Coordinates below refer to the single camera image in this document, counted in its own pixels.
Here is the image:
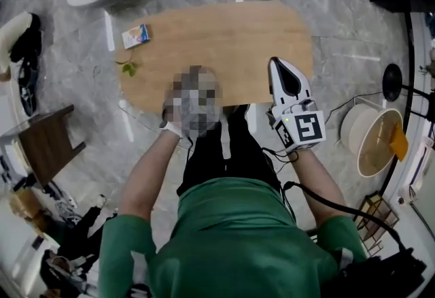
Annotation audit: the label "thin black floor cable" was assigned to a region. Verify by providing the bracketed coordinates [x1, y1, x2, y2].
[334, 90, 385, 110]

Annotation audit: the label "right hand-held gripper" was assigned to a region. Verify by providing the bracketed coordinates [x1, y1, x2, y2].
[268, 56, 327, 154]

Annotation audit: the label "green leaf sprig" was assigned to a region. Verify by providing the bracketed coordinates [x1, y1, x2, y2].
[114, 50, 140, 78]

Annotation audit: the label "round white side table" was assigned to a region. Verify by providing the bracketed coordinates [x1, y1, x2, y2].
[339, 95, 405, 178]

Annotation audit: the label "person's right hand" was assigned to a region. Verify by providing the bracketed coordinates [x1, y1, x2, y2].
[266, 109, 295, 155]

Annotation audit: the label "black standing fan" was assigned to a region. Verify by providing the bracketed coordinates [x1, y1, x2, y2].
[382, 63, 435, 120]

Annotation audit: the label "dark wooden side table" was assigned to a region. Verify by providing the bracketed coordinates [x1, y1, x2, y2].
[0, 104, 86, 188]

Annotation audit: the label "wooden oval coffee table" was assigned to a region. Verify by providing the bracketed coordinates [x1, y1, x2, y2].
[115, 0, 314, 116]

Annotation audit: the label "person's left hand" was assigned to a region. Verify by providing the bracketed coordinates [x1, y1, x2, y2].
[159, 99, 183, 138]

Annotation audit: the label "person's black trousers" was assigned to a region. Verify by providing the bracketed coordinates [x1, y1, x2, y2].
[176, 104, 283, 197]

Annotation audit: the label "person's right forearm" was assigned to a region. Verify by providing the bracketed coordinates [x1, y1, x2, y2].
[292, 148, 347, 233]

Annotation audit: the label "black bag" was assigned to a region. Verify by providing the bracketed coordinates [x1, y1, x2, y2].
[16, 58, 40, 117]

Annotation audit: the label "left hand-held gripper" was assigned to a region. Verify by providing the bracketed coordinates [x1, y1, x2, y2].
[164, 85, 224, 139]

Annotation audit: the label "small white and blue box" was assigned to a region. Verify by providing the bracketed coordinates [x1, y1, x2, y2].
[121, 23, 151, 50]

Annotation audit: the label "person's green shirt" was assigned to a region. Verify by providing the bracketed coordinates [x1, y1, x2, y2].
[97, 176, 370, 298]

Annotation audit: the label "black equipment pack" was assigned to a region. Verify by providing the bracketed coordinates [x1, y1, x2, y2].
[334, 248, 428, 298]

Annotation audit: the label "person's left forearm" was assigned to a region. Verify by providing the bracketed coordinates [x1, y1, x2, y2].
[119, 129, 183, 222]

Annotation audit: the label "thick black cable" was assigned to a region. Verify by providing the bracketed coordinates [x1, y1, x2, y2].
[281, 180, 408, 253]

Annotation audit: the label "white curved low ledge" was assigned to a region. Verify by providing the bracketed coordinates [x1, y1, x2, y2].
[402, 12, 435, 209]

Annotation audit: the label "metal wire rack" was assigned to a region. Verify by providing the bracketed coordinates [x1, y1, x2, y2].
[353, 191, 400, 256]

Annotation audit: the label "tangle of black cables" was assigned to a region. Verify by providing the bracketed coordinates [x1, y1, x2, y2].
[43, 180, 79, 219]

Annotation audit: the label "brown cardboard box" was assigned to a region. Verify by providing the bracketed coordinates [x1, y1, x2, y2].
[9, 187, 48, 233]

